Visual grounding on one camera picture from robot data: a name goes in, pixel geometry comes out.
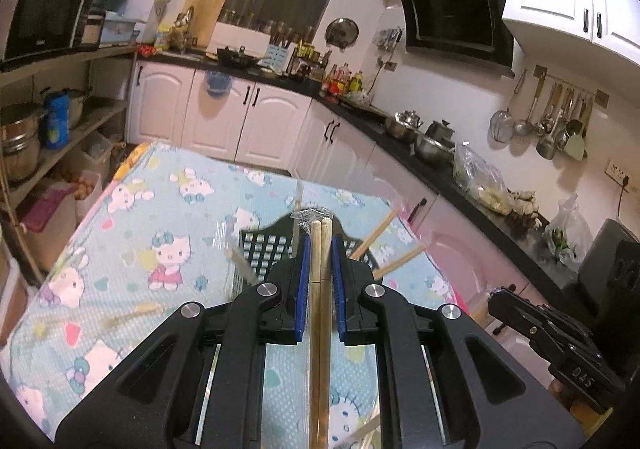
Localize pile of wooden chopsticks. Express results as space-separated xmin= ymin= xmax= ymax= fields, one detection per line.
xmin=97 ymin=179 xmax=430 ymax=449

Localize black range hood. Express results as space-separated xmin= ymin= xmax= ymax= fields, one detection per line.
xmin=392 ymin=0 xmax=516 ymax=80

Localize white lower kitchen cabinets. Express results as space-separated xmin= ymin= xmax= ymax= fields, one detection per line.
xmin=127 ymin=60 xmax=566 ymax=320

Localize blue plastic bottle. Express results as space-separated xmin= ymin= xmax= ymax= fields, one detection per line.
xmin=42 ymin=89 xmax=71 ymax=150

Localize hanging steel pot lid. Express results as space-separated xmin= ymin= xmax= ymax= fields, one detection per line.
xmin=325 ymin=18 xmax=360 ymax=50

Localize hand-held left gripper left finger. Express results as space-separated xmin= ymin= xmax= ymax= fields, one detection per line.
xmin=54 ymin=236 xmax=307 ymax=449

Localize light blue storage box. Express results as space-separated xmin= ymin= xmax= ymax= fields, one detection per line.
xmin=100 ymin=13 xmax=138 ymax=46

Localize plastic bag with greens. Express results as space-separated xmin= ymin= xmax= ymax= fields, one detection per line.
xmin=545 ymin=194 xmax=593 ymax=265

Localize white plastic container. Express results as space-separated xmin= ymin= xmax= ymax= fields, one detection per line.
xmin=82 ymin=131 xmax=113 ymax=174

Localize wooden carrying pole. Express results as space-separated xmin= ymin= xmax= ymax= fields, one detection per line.
xmin=0 ymin=169 xmax=48 ymax=285

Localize black microwave oven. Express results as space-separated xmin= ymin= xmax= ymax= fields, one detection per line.
xmin=2 ymin=0 xmax=98 ymax=62

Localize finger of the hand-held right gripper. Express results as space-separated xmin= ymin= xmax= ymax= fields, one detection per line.
xmin=487 ymin=286 xmax=551 ymax=355

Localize clear plastic food bag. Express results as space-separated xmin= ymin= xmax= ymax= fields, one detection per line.
xmin=452 ymin=141 xmax=516 ymax=214

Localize small hanging utensils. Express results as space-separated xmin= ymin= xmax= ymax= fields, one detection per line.
xmin=375 ymin=28 xmax=403 ymax=50

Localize wooden storage shelf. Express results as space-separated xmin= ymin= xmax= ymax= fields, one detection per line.
xmin=0 ymin=44 xmax=138 ymax=230

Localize black wok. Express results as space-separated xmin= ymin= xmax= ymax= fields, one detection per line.
xmin=216 ymin=45 xmax=266 ymax=68

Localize metal kitchen faucet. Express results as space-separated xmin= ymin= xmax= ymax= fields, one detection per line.
xmin=175 ymin=6 xmax=196 ymax=52

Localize black kitchen countertop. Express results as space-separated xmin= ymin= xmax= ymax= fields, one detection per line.
xmin=135 ymin=49 xmax=601 ymax=300

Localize steel pot with lid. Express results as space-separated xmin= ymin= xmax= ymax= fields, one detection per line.
xmin=425 ymin=119 xmax=456 ymax=142

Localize large stainless steel stockpot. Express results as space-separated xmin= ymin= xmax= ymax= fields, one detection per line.
xmin=0 ymin=104 xmax=43 ymax=182

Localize steel pots on counter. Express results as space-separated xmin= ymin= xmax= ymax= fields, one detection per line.
xmin=385 ymin=110 xmax=423 ymax=140

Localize light blue cartoon printed cloth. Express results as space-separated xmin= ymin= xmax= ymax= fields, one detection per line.
xmin=7 ymin=141 xmax=481 ymax=449

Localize small stainless steel pot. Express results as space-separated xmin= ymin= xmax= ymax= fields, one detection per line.
xmin=65 ymin=89 xmax=88 ymax=127

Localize wooden cutting board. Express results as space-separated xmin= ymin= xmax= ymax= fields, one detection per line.
xmin=180 ymin=0 xmax=227 ymax=50

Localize row of glass jars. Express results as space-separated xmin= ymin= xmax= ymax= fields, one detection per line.
xmin=220 ymin=9 xmax=316 ymax=42

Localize olive green chopstick holder basket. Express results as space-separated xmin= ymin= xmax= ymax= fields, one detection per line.
xmin=239 ymin=215 xmax=381 ymax=302

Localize small silver appliance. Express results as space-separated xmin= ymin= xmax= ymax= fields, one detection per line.
xmin=80 ymin=14 xmax=106 ymax=47

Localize cardboard box with pink bag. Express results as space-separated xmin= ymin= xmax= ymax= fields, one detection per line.
xmin=20 ymin=184 xmax=76 ymax=260

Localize blue hanging plastic bag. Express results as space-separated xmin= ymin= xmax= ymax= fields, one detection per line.
xmin=205 ymin=70 xmax=232 ymax=97

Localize white wall socket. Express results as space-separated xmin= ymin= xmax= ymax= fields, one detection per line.
xmin=605 ymin=159 xmax=632 ymax=182

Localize light blue knife block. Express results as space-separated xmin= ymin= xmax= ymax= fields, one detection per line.
xmin=265 ymin=43 xmax=291 ymax=74

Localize pile of ginger roots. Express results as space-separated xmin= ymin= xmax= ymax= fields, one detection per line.
xmin=507 ymin=189 xmax=543 ymax=230

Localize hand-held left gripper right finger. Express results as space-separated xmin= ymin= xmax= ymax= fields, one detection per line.
xmin=330 ymin=236 xmax=586 ymax=449

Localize clear box of brown eggs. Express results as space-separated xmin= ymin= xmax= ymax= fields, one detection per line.
xmin=60 ymin=169 xmax=103 ymax=202

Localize group of condiment bottles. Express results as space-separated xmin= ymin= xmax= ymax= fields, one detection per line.
xmin=290 ymin=41 xmax=366 ymax=97

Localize dark grey appliance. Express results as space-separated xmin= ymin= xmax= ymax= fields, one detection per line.
xmin=575 ymin=218 xmax=640 ymax=330

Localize row of hanging kitchen utensils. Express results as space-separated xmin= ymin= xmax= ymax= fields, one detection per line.
xmin=489 ymin=65 xmax=610 ymax=160

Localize wooden chopstick pair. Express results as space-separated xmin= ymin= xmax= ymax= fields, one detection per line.
xmin=295 ymin=210 xmax=335 ymax=449

